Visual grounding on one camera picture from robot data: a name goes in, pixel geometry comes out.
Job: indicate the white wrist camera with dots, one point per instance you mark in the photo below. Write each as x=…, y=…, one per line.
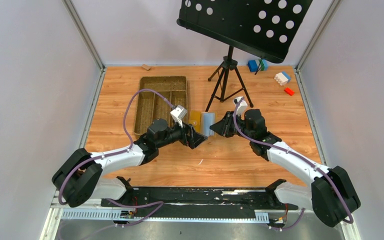
x=178, y=114
x=240, y=105

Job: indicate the red toy block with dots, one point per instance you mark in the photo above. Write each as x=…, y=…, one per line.
x=289, y=91

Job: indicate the white blue toy block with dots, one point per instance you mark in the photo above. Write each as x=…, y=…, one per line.
x=282, y=78

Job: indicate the small wooden block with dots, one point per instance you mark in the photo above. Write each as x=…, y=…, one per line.
x=146, y=67

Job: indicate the blue green toy block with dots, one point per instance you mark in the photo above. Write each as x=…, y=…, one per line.
x=257, y=65

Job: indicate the yellow leather card holder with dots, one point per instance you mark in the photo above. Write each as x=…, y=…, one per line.
x=201, y=121

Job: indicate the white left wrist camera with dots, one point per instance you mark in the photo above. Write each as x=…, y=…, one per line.
x=178, y=114

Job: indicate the woven straw divided tray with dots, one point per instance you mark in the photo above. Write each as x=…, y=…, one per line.
x=151, y=107

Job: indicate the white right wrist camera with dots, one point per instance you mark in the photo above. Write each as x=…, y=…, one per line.
x=240, y=105

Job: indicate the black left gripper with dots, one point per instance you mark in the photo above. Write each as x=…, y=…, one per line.
x=188, y=136

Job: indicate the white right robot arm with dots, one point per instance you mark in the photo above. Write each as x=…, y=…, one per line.
x=329, y=191

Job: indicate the black music stand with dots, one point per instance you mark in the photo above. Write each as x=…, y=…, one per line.
x=263, y=28

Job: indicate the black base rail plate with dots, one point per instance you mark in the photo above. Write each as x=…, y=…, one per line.
x=206, y=202

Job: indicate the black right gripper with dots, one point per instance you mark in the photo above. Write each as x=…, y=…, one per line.
x=227, y=124

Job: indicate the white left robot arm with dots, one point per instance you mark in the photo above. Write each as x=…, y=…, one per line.
x=81, y=177

